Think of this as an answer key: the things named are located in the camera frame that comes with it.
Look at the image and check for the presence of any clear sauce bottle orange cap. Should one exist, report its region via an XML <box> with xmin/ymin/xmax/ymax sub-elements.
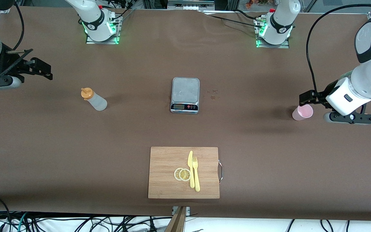
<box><xmin>81</xmin><ymin>87</ymin><xmax>108</xmax><ymax>111</ymax></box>

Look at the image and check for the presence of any pink plastic cup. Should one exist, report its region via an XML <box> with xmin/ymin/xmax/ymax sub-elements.
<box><xmin>292</xmin><ymin>104</ymin><xmax>314</xmax><ymax>121</ymax></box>

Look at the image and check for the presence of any brown table cover sheet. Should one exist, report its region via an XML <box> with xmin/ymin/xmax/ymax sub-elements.
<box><xmin>0</xmin><ymin>6</ymin><xmax>371</xmax><ymax>221</ymax></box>

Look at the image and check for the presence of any teal floor cable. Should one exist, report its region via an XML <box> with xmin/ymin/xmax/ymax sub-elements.
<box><xmin>17</xmin><ymin>212</ymin><xmax>29</xmax><ymax>232</ymax></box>

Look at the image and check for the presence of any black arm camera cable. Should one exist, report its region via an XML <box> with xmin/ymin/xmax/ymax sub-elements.
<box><xmin>0</xmin><ymin>2</ymin><xmax>25</xmax><ymax>82</ymax></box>
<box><xmin>306</xmin><ymin>4</ymin><xmax>371</xmax><ymax>97</ymax></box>

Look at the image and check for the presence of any black right base cable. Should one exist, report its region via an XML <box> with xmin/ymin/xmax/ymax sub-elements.
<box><xmin>108</xmin><ymin>0</ymin><xmax>137</xmax><ymax>25</ymax></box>

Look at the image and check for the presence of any silver digital kitchen scale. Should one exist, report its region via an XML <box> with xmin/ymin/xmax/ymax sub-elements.
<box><xmin>170</xmin><ymin>77</ymin><xmax>200</xmax><ymax>114</ymax></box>

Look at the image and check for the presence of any wooden beam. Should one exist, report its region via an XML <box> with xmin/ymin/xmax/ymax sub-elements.
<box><xmin>164</xmin><ymin>206</ymin><xmax>187</xmax><ymax>232</ymax></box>

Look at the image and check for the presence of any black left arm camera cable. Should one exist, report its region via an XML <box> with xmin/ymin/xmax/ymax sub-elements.
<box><xmin>306</xmin><ymin>4</ymin><xmax>371</xmax><ymax>97</ymax></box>

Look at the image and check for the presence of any white power strip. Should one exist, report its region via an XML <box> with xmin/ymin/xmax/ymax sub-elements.
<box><xmin>167</xmin><ymin>0</ymin><xmax>215</xmax><ymax>11</ymax></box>

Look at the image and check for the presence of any thick black base cable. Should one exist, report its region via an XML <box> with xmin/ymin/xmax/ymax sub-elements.
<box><xmin>234</xmin><ymin>9</ymin><xmax>267</xmax><ymax>24</ymax></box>

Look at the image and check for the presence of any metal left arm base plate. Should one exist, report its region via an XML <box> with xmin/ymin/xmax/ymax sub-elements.
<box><xmin>255</xmin><ymin>18</ymin><xmax>290</xmax><ymax>49</ymax></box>

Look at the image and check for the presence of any yellow plastic knife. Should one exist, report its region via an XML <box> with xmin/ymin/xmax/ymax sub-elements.
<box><xmin>187</xmin><ymin>150</ymin><xmax>195</xmax><ymax>189</ymax></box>

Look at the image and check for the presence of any yellow plastic fork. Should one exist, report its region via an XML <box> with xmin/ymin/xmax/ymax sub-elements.
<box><xmin>192</xmin><ymin>157</ymin><xmax>201</xmax><ymax>192</ymax></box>

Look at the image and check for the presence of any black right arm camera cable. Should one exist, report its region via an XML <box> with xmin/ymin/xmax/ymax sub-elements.
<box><xmin>0</xmin><ymin>2</ymin><xmax>25</xmax><ymax>82</ymax></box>

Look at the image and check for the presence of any wooden cutting board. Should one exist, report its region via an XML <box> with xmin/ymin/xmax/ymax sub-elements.
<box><xmin>148</xmin><ymin>147</ymin><xmax>223</xmax><ymax>199</ymax></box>

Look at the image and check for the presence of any thin black base cable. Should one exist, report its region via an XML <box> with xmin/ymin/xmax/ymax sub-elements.
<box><xmin>201</xmin><ymin>11</ymin><xmax>259</xmax><ymax>30</ymax></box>

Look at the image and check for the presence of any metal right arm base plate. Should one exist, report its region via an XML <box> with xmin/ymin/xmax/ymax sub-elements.
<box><xmin>86</xmin><ymin>14</ymin><xmax>122</xmax><ymax>45</ymax></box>

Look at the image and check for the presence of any small metal bracket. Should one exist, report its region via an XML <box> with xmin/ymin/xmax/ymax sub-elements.
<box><xmin>172</xmin><ymin>206</ymin><xmax>191</xmax><ymax>216</ymax></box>

